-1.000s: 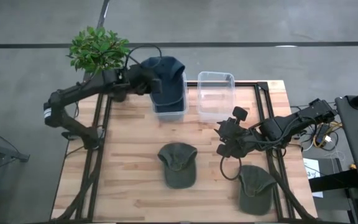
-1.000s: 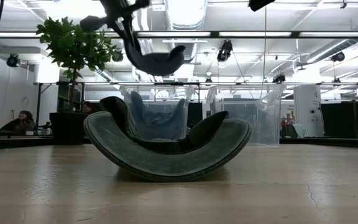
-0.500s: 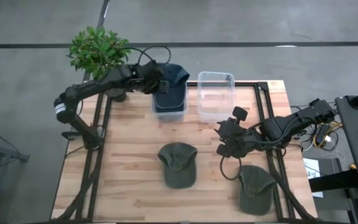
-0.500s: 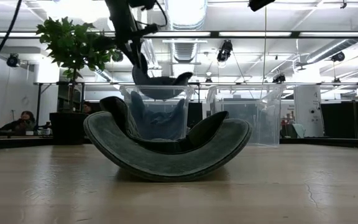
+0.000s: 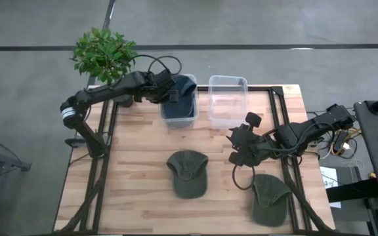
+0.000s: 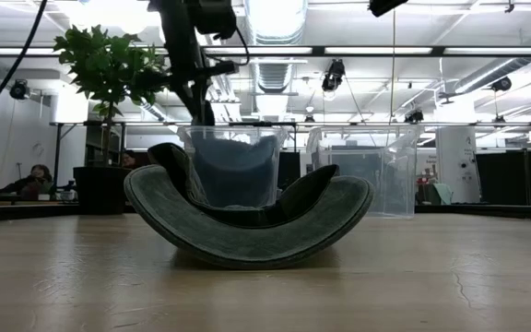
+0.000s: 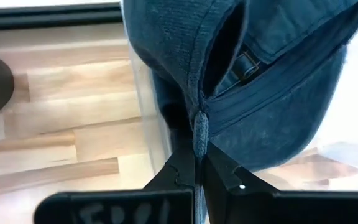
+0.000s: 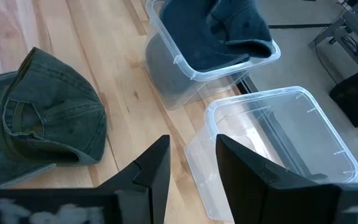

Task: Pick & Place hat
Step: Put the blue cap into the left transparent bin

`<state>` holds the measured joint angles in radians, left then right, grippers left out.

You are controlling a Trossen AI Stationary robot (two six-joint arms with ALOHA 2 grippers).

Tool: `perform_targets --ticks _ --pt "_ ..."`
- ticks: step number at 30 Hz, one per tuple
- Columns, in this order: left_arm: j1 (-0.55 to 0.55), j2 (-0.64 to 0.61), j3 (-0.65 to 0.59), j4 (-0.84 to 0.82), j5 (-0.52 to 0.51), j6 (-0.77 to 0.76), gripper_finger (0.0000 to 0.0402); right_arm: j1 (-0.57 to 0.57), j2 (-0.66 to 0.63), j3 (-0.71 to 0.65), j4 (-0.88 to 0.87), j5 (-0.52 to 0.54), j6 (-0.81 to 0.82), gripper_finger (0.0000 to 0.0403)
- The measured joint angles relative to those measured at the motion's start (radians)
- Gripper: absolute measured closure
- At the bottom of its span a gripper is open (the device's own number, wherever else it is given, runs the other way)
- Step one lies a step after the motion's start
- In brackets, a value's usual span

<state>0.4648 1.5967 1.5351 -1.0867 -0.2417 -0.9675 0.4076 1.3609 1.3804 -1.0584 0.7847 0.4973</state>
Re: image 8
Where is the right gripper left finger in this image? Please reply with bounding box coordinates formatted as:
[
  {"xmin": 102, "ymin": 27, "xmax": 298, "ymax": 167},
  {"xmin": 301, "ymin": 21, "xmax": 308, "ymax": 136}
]
[{"xmin": 96, "ymin": 134, "xmax": 172, "ymax": 224}]

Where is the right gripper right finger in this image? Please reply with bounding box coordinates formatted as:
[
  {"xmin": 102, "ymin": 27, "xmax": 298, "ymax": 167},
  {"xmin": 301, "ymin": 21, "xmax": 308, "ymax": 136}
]
[{"xmin": 215, "ymin": 134, "xmax": 342, "ymax": 224}]

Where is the green denim cap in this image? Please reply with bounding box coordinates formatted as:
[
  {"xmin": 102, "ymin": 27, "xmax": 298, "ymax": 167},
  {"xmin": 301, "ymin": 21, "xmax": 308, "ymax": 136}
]
[{"xmin": 0, "ymin": 46, "xmax": 108, "ymax": 192}]

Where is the clear plastic bin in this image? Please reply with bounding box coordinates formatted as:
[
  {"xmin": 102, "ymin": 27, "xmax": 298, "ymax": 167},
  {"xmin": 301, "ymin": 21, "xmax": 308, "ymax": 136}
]
[
  {"xmin": 183, "ymin": 86, "xmax": 358, "ymax": 223},
  {"xmin": 143, "ymin": 0, "xmax": 282, "ymax": 110}
]

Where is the black box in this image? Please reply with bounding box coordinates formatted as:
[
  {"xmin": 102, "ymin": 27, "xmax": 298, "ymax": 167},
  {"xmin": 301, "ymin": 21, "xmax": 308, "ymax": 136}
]
[{"xmin": 329, "ymin": 64, "xmax": 358, "ymax": 132}]

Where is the black cable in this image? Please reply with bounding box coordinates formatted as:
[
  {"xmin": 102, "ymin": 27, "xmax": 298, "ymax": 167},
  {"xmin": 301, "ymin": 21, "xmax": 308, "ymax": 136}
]
[{"xmin": 313, "ymin": 34, "xmax": 339, "ymax": 85}]

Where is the grey table frame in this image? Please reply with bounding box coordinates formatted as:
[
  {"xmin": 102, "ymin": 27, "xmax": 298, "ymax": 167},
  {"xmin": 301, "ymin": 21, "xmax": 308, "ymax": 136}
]
[{"xmin": 308, "ymin": 0, "xmax": 358, "ymax": 70}]

